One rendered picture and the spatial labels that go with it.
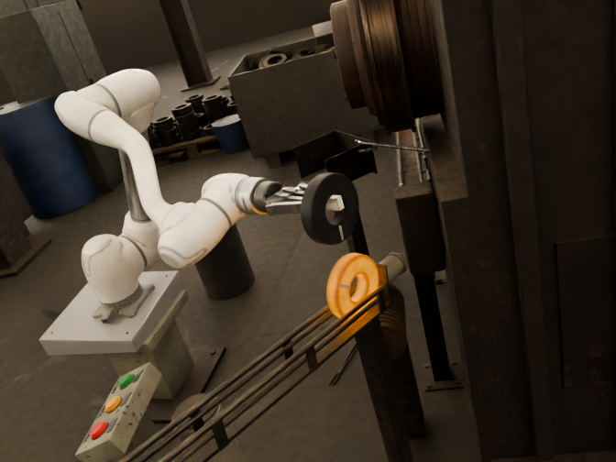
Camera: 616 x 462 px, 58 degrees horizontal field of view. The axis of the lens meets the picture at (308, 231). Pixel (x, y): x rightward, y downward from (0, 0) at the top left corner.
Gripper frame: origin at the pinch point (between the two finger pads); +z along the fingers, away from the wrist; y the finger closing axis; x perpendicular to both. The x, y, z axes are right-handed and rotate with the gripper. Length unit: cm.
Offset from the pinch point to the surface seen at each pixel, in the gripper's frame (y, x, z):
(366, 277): -3.2, -21.0, 1.6
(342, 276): 4.2, -15.9, 1.9
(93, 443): 57, -31, -32
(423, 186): -32.6, -12.3, 1.1
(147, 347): 17, -55, -91
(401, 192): -28.2, -12.1, -2.8
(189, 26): -417, 19, -602
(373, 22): -32.5, 29.3, -2.6
